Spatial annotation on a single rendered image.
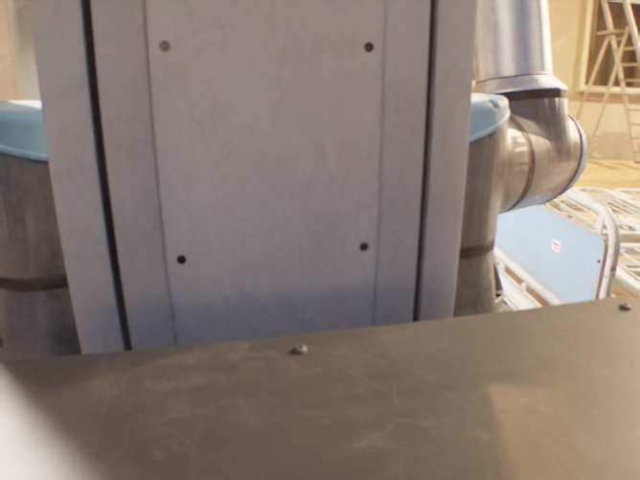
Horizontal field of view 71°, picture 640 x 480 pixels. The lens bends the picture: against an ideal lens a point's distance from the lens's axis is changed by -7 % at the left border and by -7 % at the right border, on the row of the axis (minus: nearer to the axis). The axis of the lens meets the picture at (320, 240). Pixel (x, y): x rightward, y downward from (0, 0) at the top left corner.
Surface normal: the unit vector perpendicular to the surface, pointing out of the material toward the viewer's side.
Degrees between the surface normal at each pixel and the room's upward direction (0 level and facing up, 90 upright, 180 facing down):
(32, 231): 90
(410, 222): 90
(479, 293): 70
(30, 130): 85
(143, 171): 90
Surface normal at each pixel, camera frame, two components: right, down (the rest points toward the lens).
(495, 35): -0.66, 0.19
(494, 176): 0.59, 0.25
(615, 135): 0.04, 0.31
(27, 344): -0.03, -0.04
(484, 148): 0.36, 0.29
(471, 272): 0.30, -0.05
